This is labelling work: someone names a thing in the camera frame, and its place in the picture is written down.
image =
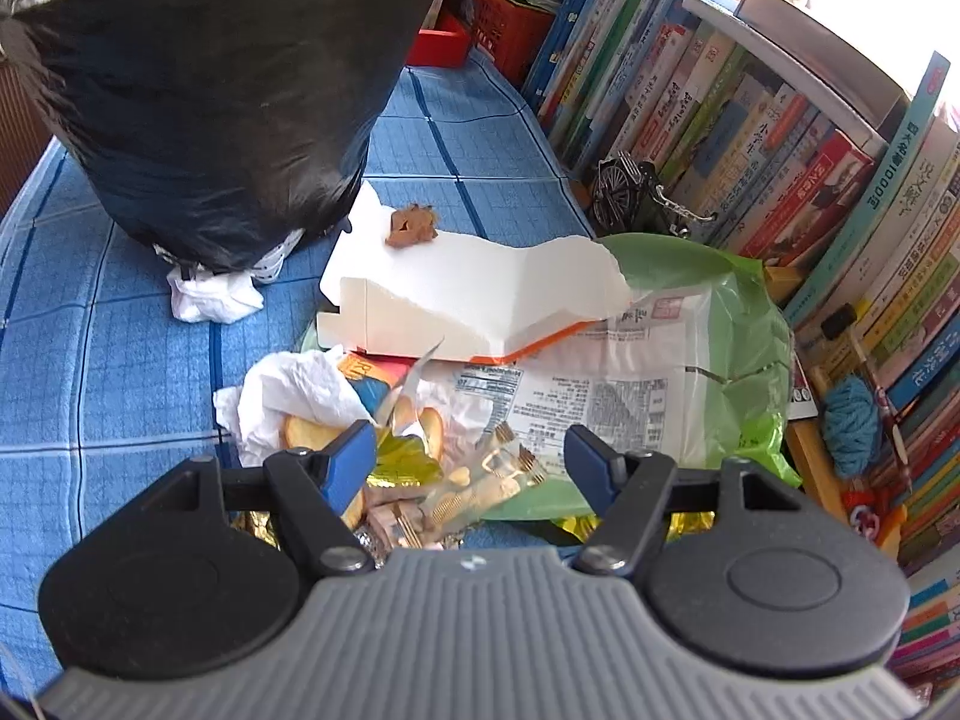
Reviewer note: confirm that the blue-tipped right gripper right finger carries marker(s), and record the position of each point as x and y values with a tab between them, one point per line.
629	494

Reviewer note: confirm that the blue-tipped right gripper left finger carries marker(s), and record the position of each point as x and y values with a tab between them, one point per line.
312	490

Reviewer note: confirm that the green snack bag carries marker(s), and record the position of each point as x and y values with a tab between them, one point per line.
698	368

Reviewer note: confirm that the small white tissue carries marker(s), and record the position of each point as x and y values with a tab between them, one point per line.
201	296

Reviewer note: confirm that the white torn cardboard box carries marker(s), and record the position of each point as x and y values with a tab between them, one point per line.
464	298

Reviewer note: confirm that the gold yellow snack bag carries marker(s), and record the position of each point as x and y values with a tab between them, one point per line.
403	467

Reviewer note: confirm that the row of upright books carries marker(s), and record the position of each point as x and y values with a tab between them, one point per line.
813	158

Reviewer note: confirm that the wooden desk shelf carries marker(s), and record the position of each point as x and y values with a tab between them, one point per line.
806	450

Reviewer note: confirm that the blue yarn ball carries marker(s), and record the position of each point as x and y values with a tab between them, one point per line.
851	427

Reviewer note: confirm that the blue checkered tablecloth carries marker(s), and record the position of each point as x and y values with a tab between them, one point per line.
103	390

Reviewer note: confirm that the brown cookie crumb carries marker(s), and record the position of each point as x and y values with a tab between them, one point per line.
415	224

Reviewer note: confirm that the miniature black bicycle model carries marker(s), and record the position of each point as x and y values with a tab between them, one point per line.
627	196

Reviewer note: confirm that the black trash bag bin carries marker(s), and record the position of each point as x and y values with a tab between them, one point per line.
214	129

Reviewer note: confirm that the red box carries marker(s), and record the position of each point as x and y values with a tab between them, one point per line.
507	33

